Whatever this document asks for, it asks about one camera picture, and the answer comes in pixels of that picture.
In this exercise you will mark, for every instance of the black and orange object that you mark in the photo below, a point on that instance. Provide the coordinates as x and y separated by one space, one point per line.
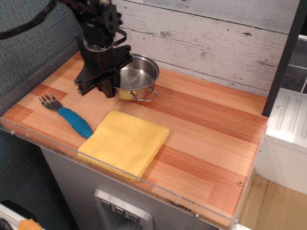
15 217

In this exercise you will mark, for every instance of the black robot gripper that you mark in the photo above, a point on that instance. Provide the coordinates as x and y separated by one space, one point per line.
101 68

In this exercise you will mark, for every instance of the dark right shelf post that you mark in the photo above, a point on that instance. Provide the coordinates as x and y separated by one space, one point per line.
294 33

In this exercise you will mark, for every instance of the white toy sink unit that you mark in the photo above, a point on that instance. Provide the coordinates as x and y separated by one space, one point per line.
282 156

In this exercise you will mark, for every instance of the clear acrylic edge guard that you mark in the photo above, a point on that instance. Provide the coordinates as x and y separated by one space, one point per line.
202 167

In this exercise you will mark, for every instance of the grey toy fridge cabinet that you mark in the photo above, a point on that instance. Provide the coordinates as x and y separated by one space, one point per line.
78 183

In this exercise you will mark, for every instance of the silver ice dispenser panel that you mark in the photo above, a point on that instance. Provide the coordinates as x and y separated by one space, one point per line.
117 214

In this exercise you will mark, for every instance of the blue handled metal fork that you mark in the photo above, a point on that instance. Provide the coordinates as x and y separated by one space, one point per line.
75 120

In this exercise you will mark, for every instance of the yellow folded cloth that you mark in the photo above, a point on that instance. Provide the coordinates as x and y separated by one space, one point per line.
123 144

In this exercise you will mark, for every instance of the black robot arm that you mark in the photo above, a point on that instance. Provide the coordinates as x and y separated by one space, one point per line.
100 41

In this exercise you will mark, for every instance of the stainless steel pot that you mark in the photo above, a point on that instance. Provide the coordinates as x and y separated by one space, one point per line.
137 79

